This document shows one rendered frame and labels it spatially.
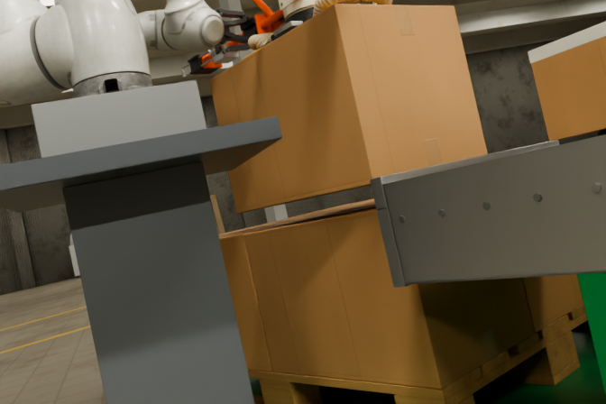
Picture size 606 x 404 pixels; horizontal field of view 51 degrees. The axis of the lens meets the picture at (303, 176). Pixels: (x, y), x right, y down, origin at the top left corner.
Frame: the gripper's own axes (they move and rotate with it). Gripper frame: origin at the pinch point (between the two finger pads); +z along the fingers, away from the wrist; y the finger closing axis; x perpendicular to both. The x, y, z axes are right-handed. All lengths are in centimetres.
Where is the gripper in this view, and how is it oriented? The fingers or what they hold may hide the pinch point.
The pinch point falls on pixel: (257, 31)
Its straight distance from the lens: 197.5
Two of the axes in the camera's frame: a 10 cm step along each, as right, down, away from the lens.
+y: 2.2, 9.7, -0.3
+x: 6.3, -1.7, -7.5
